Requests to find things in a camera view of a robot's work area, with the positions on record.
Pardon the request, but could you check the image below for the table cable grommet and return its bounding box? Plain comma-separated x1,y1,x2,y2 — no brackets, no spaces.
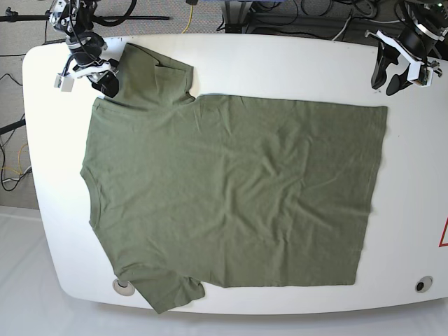
112,279,135,297
415,276,433,293

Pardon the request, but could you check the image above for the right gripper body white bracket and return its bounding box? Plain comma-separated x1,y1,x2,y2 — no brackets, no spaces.
64,33,120,80

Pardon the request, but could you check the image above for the left table cable grommet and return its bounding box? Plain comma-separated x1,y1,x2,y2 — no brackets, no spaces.
112,279,135,297

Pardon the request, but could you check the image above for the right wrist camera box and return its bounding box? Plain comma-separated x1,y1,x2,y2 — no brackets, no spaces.
54,73,75,92

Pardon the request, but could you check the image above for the red triangle sticker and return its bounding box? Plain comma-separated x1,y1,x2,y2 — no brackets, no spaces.
439,219,448,247

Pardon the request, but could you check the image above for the right table cable grommet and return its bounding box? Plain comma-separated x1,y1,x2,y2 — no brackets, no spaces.
415,276,433,293

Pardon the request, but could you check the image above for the olive green T-shirt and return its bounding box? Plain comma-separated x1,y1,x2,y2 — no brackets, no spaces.
80,43,388,313

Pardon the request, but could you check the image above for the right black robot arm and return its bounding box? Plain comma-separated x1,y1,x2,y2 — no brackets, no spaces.
48,1,119,98

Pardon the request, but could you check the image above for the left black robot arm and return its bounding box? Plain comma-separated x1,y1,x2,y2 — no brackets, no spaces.
365,1,447,96

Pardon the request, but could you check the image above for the yellow cable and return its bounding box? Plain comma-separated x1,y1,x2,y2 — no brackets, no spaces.
181,6,194,34

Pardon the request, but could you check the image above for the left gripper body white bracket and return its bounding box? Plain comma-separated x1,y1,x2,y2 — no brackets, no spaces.
365,28,438,64

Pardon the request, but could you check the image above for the black tripod stand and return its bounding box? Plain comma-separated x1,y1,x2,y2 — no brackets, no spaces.
0,10,170,45

